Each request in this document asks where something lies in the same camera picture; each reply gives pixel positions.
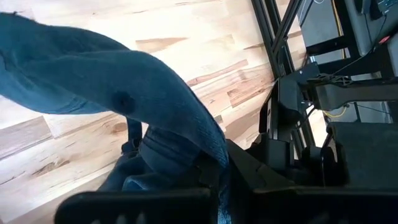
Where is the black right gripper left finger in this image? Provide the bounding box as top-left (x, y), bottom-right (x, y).
top-left (53, 187), bottom-right (219, 224)

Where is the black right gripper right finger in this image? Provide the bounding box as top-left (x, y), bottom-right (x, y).
top-left (228, 139), bottom-right (398, 224)

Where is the blue denim cap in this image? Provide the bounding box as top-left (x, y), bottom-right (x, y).
top-left (0, 11), bottom-right (233, 224)

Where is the grey padded chair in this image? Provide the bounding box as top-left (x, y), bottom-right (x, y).
top-left (343, 0), bottom-right (398, 58)

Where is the yellow cable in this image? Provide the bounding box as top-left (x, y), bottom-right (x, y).
top-left (322, 105), bottom-right (348, 119)

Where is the black aluminium table frame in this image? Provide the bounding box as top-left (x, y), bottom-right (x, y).
top-left (250, 0), bottom-right (305, 80)

